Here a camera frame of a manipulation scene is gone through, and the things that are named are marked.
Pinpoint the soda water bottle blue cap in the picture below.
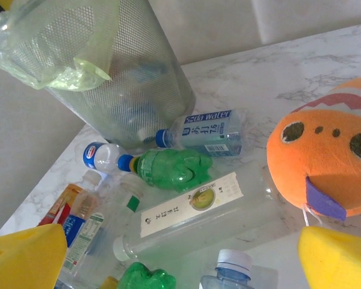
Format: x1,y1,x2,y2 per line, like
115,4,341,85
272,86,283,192
155,108,250,157

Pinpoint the clear bottle with green sticker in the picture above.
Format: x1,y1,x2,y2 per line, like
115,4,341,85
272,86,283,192
60,174,145,278

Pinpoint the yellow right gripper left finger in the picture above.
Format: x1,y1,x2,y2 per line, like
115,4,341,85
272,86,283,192
0,223,69,289

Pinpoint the bottle with orange red label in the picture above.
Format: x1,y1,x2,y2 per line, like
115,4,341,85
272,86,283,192
35,169,105,250

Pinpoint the blue tinted bottle white cap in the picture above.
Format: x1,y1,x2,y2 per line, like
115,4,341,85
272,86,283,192
200,248,277,289

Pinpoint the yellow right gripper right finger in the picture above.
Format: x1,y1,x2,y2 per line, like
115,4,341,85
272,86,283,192
297,225,361,289

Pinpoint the small clear bottle blue cap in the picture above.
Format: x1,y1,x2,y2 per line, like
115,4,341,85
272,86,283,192
82,141,135,175

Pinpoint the large clear bottle white label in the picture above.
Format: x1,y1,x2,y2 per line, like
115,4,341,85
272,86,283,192
113,159,285,262

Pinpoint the silver mesh waste bin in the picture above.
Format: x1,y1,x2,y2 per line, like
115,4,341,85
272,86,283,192
0,0,197,151

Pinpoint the orange plush fish toy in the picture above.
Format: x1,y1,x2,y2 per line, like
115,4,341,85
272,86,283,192
266,74,361,226

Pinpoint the green plastic bin liner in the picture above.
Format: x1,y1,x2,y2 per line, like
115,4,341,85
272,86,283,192
0,0,121,91

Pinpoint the crushed green plastic bottle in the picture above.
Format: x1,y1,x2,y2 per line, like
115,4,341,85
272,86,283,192
129,148,214,193
99,261,177,289

